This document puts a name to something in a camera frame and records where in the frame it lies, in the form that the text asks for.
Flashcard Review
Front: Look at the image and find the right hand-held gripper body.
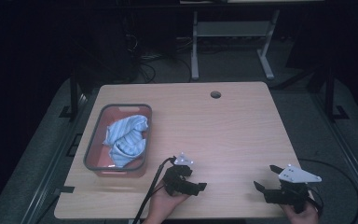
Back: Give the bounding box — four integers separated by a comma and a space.
263, 164, 323, 215

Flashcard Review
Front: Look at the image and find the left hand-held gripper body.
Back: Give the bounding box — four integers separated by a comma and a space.
162, 151, 195, 198

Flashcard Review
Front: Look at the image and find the person's right hand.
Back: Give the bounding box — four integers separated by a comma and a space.
281, 201, 320, 224

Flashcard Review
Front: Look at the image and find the person's left hand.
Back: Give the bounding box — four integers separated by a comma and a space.
142, 186, 190, 224

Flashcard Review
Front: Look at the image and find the light blue striped cloth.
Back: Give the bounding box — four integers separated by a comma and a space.
102, 114, 150, 169

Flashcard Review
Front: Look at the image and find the red plastic basket grey rim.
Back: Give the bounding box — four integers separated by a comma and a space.
83, 103, 154, 179

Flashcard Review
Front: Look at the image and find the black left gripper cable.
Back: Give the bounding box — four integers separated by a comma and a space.
131, 156, 177, 224

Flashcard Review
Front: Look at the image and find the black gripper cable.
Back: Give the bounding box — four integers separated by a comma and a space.
297, 158, 358, 224
131, 156, 177, 224

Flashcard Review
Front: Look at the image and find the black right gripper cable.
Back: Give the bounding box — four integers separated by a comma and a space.
297, 158, 358, 224

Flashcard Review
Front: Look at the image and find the grey metal floor rail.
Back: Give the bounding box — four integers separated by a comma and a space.
20, 92, 90, 224
310, 92, 358, 217

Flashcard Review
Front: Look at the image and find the black metal post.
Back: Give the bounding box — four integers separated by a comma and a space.
59, 69, 80, 119
324, 66, 351, 123

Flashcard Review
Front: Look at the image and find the tangle of floor cables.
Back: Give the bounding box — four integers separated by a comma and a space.
122, 32, 194, 85

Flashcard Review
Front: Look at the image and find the white metal desk frame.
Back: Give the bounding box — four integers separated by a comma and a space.
190, 8, 281, 81

